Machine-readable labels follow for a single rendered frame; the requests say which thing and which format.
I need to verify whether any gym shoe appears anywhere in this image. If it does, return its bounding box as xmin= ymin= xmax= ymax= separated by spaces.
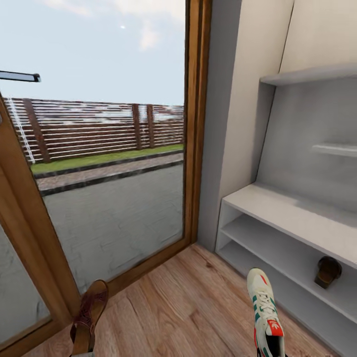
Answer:
xmin=246 ymin=268 xmax=286 ymax=357

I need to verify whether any sandal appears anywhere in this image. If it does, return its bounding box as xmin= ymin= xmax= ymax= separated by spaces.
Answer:
xmin=70 ymin=280 xmax=109 ymax=356
xmin=314 ymin=256 xmax=342 ymax=289

